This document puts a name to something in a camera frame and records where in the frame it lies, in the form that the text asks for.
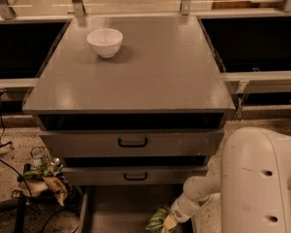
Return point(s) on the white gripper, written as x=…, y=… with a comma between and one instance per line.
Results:
x=178, y=210

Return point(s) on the green jalapeno chip bag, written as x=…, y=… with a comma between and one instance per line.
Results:
x=155, y=224

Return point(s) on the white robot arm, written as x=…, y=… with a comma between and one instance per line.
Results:
x=253, y=185

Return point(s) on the grey open bottom drawer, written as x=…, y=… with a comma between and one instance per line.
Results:
x=123, y=208

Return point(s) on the grey top drawer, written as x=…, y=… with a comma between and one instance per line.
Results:
x=131, y=144

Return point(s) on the grey middle drawer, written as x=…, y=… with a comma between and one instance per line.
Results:
x=132, y=175

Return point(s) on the grey drawer cabinet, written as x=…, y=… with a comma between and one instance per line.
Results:
x=163, y=79

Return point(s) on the pile of snack bags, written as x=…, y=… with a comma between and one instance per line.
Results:
x=35, y=181

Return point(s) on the clear plastic bottle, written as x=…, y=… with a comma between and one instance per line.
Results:
x=37, y=155

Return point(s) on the white ceramic bowl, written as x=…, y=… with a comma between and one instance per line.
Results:
x=106, y=42

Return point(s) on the wooden box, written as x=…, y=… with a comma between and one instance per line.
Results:
x=242, y=4

